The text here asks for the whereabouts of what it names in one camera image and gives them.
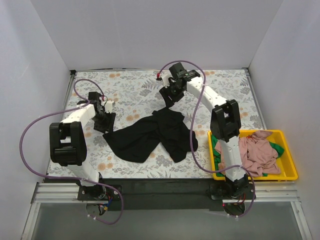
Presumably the black t shirt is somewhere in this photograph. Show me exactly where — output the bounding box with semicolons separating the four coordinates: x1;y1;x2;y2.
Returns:
103;107;199;163

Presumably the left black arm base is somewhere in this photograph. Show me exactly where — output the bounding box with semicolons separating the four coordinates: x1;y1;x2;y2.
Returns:
77;185;120;201

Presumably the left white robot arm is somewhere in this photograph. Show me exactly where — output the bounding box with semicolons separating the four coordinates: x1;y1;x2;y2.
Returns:
49;92;116;200

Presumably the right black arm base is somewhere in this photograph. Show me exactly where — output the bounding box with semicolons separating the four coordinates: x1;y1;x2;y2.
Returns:
205;179;256;200

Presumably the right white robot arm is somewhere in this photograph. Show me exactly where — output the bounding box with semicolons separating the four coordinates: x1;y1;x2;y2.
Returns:
156;60;250;199

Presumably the floral table mat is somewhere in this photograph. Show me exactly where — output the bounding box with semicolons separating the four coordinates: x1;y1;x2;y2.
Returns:
47;69;266;179

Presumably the pink t shirt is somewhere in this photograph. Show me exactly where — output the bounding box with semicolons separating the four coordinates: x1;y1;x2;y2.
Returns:
213;130;282;177

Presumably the green t shirt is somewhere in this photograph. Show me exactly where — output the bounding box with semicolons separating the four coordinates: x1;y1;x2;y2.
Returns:
210;134;286;177

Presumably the yellow plastic bin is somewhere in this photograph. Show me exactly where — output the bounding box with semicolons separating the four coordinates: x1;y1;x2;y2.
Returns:
207;129;298;182

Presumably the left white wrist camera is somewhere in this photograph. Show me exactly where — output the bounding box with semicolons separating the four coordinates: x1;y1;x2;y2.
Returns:
101;95;115;113

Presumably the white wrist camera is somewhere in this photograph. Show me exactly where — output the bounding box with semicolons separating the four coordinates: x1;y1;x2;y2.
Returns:
156;72;172;88
101;95;115;113

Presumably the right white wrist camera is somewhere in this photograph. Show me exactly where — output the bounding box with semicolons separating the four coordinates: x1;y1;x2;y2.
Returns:
156;72;172;88

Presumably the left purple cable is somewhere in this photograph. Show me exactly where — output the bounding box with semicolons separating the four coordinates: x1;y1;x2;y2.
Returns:
19;78;125;225

